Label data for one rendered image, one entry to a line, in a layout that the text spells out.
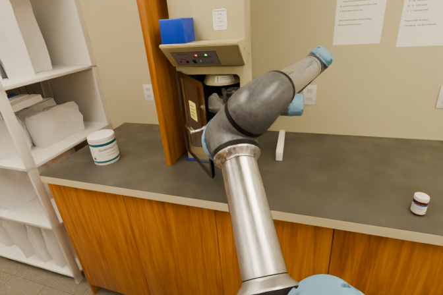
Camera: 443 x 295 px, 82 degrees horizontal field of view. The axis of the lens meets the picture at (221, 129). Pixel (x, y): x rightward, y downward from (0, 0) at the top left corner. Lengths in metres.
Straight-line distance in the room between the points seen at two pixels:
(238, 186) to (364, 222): 0.56
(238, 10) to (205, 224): 0.88
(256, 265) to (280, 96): 0.33
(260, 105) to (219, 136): 0.12
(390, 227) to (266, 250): 0.58
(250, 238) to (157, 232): 0.87
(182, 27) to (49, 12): 1.33
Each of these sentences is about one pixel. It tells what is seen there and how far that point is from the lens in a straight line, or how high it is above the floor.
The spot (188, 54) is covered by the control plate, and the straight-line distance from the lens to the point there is 1.06.
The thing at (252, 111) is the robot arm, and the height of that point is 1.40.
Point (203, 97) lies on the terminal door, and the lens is 0.91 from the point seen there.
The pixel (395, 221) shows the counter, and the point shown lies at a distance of 1.05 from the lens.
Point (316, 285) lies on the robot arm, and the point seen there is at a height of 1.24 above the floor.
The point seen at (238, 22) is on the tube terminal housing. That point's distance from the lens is 1.07.
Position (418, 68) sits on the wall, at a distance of 1.58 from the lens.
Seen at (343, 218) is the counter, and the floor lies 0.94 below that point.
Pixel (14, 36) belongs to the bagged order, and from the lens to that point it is 1.83.
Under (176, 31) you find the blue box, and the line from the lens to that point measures 1.04.
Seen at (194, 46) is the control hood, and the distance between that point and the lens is 1.01.
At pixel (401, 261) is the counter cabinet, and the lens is 1.17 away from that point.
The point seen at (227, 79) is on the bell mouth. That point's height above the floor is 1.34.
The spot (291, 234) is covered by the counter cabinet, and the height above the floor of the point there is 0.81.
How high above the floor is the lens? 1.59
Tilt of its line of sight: 23 degrees down
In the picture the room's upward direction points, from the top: 4 degrees counter-clockwise
